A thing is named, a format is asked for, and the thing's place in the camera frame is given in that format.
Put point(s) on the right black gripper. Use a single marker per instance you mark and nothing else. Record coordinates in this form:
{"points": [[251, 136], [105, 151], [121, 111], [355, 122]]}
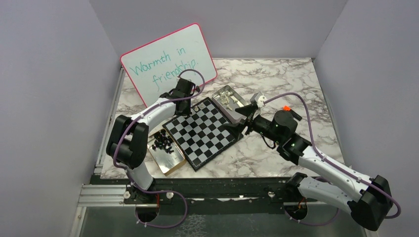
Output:
{"points": [[237, 129]]}

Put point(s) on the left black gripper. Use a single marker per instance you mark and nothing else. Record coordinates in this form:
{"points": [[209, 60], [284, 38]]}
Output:
{"points": [[187, 111]]}

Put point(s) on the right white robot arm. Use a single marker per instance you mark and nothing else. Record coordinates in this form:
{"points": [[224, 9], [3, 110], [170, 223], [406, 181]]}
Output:
{"points": [[366, 199]]}

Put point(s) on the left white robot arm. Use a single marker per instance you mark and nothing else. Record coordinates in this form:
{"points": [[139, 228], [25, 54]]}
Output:
{"points": [[128, 142]]}

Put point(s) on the pile of white chess pieces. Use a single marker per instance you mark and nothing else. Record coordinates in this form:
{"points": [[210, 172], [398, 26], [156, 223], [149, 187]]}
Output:
{"points": [[225, 98]]}

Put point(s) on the silver tin with white pieces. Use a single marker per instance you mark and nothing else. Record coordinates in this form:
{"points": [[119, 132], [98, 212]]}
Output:
{"points": [[233, 116]]}

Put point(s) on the pile of black chess pieces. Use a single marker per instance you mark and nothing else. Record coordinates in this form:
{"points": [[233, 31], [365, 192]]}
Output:
{"points": [[163, 141]]}

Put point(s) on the gold tin with black pieces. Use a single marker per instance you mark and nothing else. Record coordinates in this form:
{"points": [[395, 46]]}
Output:
{"points": [[167, 163]]}

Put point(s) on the black marker orange cap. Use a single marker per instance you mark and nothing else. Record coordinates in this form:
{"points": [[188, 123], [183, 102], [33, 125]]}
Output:
{"points": [[293, 113]]}

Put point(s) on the pink framed whiteboard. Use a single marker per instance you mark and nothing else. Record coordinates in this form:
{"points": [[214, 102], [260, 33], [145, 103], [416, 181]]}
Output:
{"points": [[153, 68]]}

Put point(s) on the black white chessboard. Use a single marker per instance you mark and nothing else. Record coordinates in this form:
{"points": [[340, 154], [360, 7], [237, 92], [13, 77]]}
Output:
{"points": [[199, 136]]}

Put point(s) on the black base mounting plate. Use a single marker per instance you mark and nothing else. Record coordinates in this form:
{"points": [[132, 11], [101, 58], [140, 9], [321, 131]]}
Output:
{"points": [[213, 196]]}

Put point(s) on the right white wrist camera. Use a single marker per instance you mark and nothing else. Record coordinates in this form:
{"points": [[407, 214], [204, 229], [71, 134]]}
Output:
{"points": [[258, 99]]}

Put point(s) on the aluminium rail frame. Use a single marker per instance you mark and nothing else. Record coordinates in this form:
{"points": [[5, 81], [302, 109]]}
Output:
{"points": [[248, 158]]}

